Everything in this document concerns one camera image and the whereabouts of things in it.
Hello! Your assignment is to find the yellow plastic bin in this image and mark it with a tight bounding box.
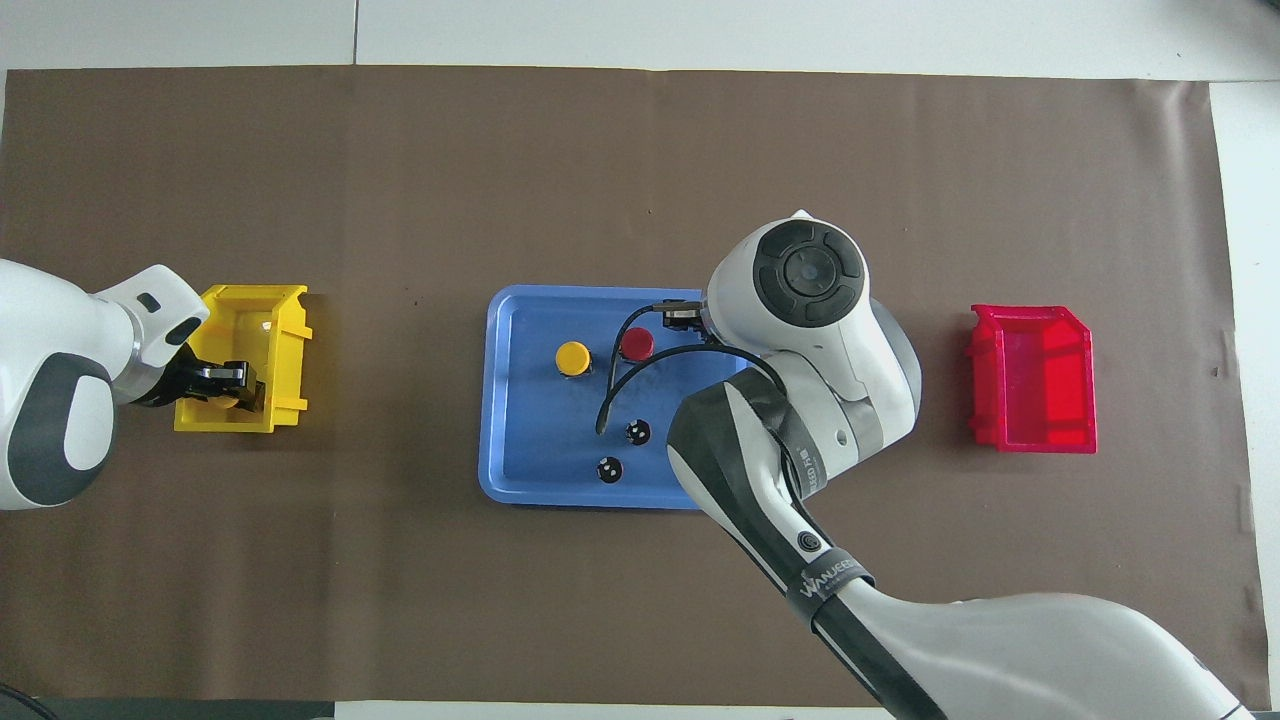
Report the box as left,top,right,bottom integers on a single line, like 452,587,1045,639
173,284,313,435

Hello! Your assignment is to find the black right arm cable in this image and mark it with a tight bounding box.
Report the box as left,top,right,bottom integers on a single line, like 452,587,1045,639
595,300,791,436

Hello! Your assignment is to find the brown table mat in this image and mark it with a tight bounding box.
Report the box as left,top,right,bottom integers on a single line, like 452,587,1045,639
0,65,1271,706

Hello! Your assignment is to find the blue plastic tray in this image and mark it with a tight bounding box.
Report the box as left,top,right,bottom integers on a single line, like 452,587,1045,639
478,285,761,511

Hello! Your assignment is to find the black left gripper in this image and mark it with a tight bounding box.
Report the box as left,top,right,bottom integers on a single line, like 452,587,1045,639
135,345,263,413

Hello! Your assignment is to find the red plastic bin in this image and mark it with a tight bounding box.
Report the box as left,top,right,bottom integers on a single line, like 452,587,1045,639
966,304,1098,456

